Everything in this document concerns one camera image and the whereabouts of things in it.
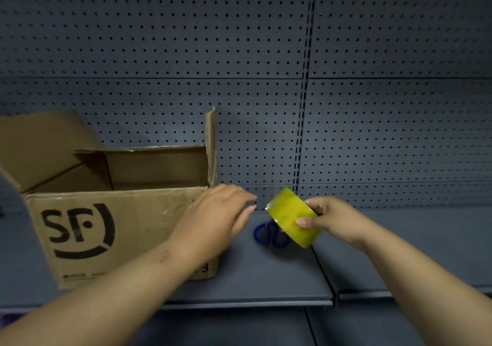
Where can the person's right hand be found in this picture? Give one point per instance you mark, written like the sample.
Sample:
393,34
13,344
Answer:
338,219

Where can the person's left hand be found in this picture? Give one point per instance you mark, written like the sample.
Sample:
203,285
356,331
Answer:
215,219

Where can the person's right thumb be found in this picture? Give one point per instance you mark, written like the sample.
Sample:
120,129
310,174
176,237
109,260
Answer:
307,222

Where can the person's left fingers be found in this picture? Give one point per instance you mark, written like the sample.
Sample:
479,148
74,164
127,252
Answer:
246,205

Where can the yellow packing tape roll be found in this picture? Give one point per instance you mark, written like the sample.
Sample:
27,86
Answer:
294,219

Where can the person's left forearm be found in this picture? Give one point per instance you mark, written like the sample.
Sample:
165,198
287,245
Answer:
96,295

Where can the person's right forearm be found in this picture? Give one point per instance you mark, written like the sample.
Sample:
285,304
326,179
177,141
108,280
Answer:
426,280

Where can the grey metal shelf board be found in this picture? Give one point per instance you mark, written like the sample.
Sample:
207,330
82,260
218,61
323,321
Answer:
238,265
415,249

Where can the grey pegboard back panel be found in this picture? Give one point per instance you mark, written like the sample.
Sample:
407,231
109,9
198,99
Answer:
246,84

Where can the open brown cardboard box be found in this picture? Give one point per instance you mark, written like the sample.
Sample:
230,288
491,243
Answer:
111,199

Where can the grey slotted shelf upright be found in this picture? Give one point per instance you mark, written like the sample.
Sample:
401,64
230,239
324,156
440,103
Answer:
305,84

